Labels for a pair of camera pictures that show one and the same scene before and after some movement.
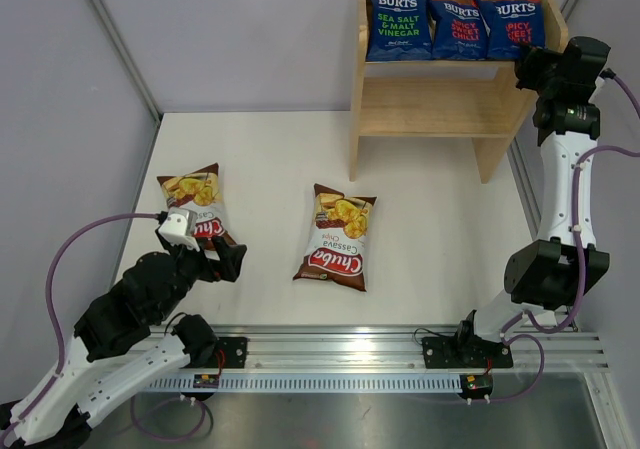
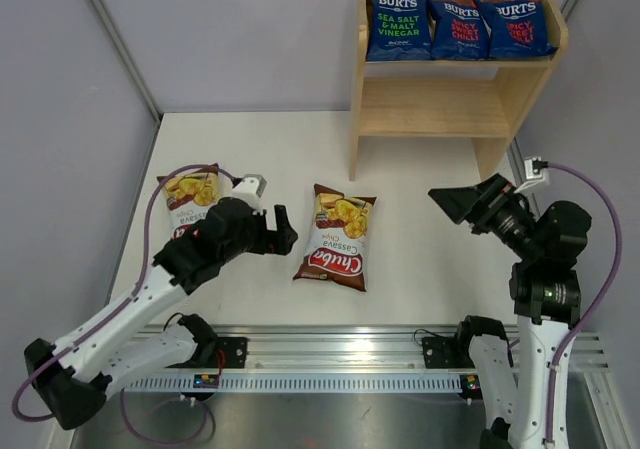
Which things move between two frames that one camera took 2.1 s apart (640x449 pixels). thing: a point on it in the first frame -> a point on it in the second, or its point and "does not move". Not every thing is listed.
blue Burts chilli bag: (515, 20) does not move
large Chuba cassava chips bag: (337, 244) does not move
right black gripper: (528, 62) -> (479, 203)
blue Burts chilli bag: (459, 27) does not move
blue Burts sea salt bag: (400, 27) does not move
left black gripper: (230, 256) -> (276, 242)
